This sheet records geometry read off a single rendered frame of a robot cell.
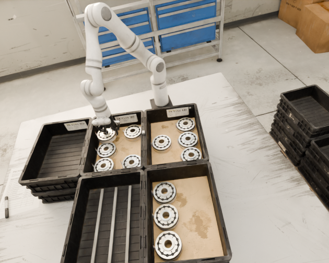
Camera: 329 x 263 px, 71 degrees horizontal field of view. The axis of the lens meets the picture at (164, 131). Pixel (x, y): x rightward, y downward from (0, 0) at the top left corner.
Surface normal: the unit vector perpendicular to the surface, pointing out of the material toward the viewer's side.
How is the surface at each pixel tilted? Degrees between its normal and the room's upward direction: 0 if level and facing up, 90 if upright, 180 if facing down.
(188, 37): 90
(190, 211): 0
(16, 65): 90
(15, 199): 0
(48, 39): 90
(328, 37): 90
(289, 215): 0
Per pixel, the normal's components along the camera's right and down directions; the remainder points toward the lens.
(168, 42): 0.23, 0.70
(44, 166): -0.13, -0.67
